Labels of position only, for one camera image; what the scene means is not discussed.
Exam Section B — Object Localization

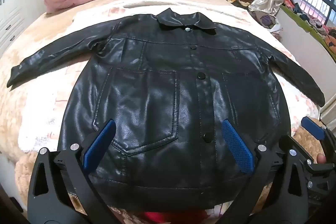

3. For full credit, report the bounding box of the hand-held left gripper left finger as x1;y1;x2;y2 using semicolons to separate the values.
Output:
28;119;124;224

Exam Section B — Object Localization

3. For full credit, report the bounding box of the black leather jacket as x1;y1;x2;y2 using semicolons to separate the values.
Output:
7;7;326;210

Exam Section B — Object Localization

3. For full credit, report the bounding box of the heap of clothes on windowsill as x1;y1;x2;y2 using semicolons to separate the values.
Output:
282;0;336;54

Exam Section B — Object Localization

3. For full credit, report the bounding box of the green windowsill mat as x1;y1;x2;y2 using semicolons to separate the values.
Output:
280;5;336;62

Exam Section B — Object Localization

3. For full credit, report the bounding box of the white wardrobe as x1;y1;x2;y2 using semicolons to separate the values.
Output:
0;0;44;56

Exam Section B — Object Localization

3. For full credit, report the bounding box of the red cloth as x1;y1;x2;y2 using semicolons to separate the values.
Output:
138;210;212;224

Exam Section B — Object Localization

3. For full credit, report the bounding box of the white orange printed blanket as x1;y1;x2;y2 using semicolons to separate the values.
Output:
18;0;324;159

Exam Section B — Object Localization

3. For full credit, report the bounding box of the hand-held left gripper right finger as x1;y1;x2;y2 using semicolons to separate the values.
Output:
221;120;315;224

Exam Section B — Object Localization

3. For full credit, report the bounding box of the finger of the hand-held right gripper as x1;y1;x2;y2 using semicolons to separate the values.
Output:
304;160;336;202
301;116;336;162

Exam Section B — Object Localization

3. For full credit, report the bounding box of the purple patterned cloth bundle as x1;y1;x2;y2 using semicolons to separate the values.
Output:
249;10;282;33

